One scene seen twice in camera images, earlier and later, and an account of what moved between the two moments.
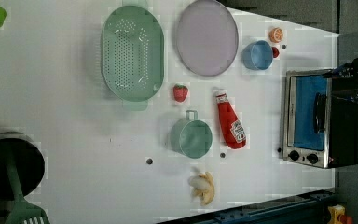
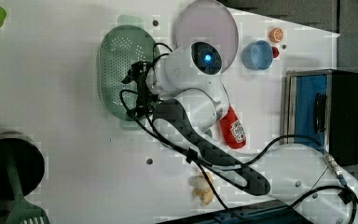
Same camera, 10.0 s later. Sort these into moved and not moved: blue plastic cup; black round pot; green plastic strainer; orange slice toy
Moved: green plastic strainer
Not moved: blue plastic cup; black round pot; orange slice toy
